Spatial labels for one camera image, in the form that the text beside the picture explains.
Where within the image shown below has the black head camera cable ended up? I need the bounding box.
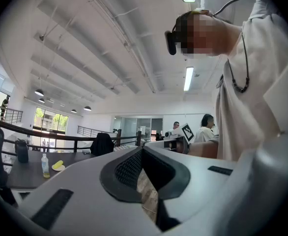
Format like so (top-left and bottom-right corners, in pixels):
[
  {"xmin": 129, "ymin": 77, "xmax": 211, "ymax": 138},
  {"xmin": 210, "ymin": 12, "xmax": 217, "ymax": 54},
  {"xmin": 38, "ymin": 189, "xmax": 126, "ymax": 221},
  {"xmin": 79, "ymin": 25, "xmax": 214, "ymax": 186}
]
[{"xmin": 212, "ymin": 0, "xmax": 259, "ymax": 17}]

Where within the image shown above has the black jacket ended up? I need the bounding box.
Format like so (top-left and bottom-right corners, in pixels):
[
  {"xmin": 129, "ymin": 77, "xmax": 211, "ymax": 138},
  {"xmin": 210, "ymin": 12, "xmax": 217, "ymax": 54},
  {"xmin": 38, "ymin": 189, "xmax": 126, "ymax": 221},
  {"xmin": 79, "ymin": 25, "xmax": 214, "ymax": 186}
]
[{"xmin": 89, "ymin": 132, "xmax": 115, "ymax": 157}]

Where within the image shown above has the black bead necklace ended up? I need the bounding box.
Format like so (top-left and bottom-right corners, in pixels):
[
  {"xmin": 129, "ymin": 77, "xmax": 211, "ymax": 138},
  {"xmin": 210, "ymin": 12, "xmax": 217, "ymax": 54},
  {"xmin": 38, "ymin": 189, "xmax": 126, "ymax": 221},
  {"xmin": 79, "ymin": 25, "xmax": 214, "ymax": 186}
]
[{"xmin": 227, "ymin": 32, "xmax": 251, "ymax": 94}]

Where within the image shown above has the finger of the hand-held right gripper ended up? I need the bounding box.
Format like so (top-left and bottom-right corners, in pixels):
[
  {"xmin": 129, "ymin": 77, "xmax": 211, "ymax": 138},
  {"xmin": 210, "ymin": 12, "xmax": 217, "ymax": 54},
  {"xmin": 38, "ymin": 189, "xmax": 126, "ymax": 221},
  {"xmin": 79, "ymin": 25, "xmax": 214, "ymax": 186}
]
[{"xmin": 143, "ymin": 136, "xmax": 184, "ymax": 148}]

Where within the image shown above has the black metal railing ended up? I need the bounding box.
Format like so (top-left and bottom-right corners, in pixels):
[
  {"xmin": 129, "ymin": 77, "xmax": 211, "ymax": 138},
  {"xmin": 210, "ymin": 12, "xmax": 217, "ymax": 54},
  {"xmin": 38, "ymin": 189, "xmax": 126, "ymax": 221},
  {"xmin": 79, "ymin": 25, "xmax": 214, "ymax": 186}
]
[{"xmin": 0, "ymin": 118, "xmax": 143, "ymax": 158}]

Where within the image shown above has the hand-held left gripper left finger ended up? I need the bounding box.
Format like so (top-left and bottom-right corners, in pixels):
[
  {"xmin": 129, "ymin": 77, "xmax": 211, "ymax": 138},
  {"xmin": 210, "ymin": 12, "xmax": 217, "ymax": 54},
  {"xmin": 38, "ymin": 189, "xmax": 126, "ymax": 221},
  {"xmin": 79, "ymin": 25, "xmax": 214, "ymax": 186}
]
[{"xmin": 18, "ymin": 146, "xmax": 161, "ymax": 236}]

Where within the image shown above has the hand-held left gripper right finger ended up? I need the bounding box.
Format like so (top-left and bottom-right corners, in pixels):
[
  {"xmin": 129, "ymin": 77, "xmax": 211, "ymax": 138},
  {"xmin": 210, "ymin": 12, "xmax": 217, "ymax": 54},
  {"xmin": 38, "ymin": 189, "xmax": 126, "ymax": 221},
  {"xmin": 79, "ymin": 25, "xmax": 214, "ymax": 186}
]
[{"xmin": 142, "ymin": 145, "xmax": 243, "ymax": 236}]

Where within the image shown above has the black head-worn camera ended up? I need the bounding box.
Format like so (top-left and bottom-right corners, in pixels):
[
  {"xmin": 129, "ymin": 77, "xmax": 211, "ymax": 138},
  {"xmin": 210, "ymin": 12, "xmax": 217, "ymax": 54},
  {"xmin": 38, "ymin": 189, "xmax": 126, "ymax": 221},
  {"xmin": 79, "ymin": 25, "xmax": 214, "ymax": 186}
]
[{"xmin": 164, "ymin": 29, "xmax": 184, "ymax": 57}]

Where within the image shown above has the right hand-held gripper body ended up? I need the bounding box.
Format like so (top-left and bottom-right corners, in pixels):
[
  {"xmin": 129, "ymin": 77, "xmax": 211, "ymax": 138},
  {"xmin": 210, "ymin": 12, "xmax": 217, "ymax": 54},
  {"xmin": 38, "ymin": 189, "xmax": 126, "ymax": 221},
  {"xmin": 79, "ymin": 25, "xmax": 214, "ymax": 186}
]
[{"xmin": 163, "ymin": 122, "xmax": 196, "ymax": 155}]

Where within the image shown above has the purple checkered mat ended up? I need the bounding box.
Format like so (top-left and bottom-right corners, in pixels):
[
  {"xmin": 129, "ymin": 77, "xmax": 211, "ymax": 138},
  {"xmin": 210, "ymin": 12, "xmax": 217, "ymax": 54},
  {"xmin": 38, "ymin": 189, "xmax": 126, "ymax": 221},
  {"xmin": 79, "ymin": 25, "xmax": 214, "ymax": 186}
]
[{"xmin": 114, "ymin": 144, "xmax": 138, "ymax": 152}]

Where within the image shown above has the person's head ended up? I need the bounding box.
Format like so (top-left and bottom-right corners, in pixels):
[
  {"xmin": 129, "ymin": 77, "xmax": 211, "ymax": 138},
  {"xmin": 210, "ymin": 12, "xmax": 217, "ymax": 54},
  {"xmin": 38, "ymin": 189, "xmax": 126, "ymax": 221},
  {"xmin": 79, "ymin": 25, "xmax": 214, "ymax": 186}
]
[{"xmin": 175, "ymin": 8, "xmax": 243, "ymax": 58}]

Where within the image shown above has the person's light sweatshirt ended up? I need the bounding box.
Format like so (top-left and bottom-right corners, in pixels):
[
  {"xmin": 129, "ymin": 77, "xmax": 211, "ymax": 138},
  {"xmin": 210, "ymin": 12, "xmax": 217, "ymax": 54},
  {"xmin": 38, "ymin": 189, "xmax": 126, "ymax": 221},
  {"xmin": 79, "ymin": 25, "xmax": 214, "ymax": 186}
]
[{"xmin": 214, "ymin": 0, "xmax": 288, "ymax": 162}]

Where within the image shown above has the small glass jar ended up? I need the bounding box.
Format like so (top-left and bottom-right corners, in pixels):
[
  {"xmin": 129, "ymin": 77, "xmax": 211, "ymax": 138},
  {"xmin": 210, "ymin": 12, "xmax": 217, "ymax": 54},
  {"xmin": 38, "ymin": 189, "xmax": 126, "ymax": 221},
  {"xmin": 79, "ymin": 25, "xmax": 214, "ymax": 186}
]
[{"xmin": 40, "ymin": 153, "xmax": 51, "ymax": 179}]

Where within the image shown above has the dark water jug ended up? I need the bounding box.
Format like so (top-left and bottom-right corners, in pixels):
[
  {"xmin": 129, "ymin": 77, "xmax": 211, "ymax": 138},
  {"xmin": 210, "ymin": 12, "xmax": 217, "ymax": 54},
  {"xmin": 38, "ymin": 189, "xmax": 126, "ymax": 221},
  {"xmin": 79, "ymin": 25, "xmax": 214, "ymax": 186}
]
[{"xmin": 14, "ymin": 139, "xmax": 29, "ymax": 164}]

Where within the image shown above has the large glass window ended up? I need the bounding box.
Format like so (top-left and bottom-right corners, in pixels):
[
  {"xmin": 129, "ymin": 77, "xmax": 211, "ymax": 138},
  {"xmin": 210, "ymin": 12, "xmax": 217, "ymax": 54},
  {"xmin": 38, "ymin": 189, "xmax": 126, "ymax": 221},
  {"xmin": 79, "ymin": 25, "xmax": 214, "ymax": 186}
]
[{"xmin": 32, "ymin": 106, "xmax": 69, "ymax": 135}]

